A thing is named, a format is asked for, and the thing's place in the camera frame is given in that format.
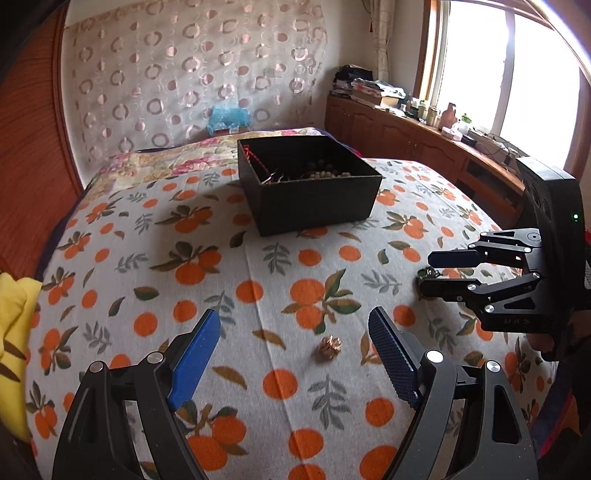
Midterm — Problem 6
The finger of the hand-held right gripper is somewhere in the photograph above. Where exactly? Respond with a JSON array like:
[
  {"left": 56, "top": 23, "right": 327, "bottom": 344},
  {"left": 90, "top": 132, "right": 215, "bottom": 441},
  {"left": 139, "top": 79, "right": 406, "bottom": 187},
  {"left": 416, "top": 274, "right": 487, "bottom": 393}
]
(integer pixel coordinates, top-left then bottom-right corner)
[
  {"left": 418, "top": 270, "right": 541, "bottom": 311},
  {"left": 427, "top": 227, "right": 544, "bottom": 269}
]

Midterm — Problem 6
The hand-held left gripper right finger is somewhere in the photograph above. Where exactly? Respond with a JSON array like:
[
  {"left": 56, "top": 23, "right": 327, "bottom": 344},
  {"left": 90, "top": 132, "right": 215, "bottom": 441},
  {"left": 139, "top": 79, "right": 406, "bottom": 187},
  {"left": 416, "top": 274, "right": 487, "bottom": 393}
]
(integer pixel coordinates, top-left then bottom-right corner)
[{"left": 368, "top": 306, "right": 539, "bottom": 480}]

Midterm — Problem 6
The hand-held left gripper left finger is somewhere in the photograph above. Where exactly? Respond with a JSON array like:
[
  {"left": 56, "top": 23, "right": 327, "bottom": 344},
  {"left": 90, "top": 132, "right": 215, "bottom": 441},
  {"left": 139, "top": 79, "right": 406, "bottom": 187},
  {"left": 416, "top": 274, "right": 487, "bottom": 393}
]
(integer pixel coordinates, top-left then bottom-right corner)
[{"left": 52, "top": 308, "right": 222, "bottom": 480}]

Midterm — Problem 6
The gold flower brooch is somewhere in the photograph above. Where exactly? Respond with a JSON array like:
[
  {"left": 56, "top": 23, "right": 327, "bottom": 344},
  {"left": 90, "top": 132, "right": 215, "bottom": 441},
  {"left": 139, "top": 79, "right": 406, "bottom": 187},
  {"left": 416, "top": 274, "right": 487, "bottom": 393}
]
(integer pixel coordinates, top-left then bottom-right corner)
[{"left": 315, "top": 336, "right": 343, "bottom": 363}]

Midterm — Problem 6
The black cardboard box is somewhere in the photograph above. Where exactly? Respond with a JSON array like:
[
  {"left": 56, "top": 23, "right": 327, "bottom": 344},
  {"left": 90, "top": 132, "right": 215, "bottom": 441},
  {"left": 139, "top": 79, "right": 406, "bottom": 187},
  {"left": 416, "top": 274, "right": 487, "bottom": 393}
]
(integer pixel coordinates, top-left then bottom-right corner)
[{"left": 237, "top": 135, "right": 383, "bottom": 237}]

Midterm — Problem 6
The brown wooden bead bracelet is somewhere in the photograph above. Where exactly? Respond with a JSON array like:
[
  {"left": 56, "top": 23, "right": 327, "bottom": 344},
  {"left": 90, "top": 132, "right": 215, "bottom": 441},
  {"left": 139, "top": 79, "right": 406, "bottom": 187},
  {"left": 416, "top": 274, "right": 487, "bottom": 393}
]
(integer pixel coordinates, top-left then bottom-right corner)
[{"left": 300, "top": 159, "right": 334, "bottom": 181}]

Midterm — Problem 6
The red string bracelet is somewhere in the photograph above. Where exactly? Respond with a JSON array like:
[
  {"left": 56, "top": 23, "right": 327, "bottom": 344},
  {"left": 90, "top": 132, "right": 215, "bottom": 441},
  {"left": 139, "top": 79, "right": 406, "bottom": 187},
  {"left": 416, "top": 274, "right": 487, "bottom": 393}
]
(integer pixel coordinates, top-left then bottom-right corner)
[{"left": 242, "top": 143, "right": 271, "bottom": 179}]

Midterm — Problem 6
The person's right hand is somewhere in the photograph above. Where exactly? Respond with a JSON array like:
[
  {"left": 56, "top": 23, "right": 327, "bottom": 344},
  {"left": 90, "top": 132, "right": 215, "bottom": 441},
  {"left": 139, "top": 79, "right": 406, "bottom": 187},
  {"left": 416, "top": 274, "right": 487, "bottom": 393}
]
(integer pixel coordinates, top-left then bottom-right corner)
[{"left": 527, "top": 333, "right": 557, "bottom": 359}]

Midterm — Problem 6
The orange fruit print bedsheet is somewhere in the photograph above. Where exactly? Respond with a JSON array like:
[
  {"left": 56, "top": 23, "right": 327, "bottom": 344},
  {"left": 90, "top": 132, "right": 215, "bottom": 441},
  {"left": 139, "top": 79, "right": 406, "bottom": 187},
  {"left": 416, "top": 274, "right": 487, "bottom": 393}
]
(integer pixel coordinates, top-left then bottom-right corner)
[{"left": 25, "top": 157, "right": 559, "bottom": 480}]

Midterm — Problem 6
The brown wooden cabinet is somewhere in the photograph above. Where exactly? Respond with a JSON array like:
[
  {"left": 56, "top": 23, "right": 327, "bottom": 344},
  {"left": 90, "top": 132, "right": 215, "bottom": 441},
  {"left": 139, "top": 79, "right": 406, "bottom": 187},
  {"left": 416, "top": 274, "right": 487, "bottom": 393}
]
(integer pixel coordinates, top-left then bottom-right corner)
[{"left": 325, "top": 92, "right": 527, "bottom": 204}]

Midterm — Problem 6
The wooden framed window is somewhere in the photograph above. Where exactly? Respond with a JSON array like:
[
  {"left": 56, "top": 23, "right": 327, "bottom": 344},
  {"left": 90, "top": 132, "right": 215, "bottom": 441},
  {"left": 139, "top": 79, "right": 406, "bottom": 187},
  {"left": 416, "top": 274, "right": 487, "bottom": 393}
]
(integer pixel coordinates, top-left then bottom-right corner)
[{"left": 413, "top": 0, "right": 591, "bottom": 176}]

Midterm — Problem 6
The row of small bottles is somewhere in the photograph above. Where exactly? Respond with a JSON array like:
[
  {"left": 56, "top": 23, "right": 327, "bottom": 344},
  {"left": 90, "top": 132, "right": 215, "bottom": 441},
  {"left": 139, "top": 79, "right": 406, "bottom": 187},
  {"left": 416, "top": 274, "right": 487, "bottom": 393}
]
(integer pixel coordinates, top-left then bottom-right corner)
[{"left": 399, "top": 95, "right": 441, "bottom": 125}]

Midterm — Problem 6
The stack of books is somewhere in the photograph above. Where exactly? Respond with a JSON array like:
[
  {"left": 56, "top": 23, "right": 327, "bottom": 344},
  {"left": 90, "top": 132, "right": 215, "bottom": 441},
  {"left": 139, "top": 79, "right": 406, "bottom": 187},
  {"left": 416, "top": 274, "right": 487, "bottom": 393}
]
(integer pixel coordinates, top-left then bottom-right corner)
[{"left": 351, "top": 78, "right": 407, "bottom": 108}]

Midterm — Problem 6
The yellow cloth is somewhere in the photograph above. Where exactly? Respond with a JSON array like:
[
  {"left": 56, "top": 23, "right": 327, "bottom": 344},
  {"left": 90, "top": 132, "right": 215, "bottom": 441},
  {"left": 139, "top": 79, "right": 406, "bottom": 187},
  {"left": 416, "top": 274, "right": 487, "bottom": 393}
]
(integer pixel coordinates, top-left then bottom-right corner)
[{"left": 0, "top": 272, "right": 43, "bottom": 441}]

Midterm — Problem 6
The floral quilt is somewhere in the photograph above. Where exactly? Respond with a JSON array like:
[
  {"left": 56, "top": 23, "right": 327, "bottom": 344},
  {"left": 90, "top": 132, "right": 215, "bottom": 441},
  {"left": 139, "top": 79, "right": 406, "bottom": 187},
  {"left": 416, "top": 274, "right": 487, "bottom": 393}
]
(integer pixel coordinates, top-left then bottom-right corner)
[{"left": 90, "top": 127, "right": 333, "bottom": 185}]

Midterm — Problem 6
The stack of folded clothes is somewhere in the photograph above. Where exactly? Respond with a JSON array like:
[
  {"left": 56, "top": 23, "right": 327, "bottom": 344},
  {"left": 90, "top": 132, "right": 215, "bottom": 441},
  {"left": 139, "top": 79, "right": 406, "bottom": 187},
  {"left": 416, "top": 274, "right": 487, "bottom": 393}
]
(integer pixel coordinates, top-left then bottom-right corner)
[{"left": 332, "top": 66, "right": 375, "bottom": 97}]

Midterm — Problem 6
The tied patterned window curtain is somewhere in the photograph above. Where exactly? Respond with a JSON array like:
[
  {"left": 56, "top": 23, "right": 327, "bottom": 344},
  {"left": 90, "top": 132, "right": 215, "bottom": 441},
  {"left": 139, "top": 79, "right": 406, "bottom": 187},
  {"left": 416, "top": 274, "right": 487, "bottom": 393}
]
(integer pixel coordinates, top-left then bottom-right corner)
[{"left": 369, "top": 0, "right": 398, "bottom": 86}]

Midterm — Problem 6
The blue plastic bag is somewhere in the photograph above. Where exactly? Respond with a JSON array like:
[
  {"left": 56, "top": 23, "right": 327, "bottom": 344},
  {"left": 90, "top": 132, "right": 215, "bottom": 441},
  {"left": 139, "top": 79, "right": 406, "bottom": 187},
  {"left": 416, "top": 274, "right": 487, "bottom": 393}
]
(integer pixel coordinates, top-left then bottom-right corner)
[{"left": 208, "top": 105, "right": 252, "bottom": 134}]

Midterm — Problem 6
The circle patterned wall curtain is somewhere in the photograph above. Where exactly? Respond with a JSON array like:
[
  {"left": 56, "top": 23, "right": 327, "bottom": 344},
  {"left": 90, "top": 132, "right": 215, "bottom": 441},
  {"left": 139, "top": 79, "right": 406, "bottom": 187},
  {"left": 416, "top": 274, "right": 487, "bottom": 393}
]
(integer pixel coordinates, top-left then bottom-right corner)
[{"left": 62, "top": 0, "right": 331, "bottom": 185}]

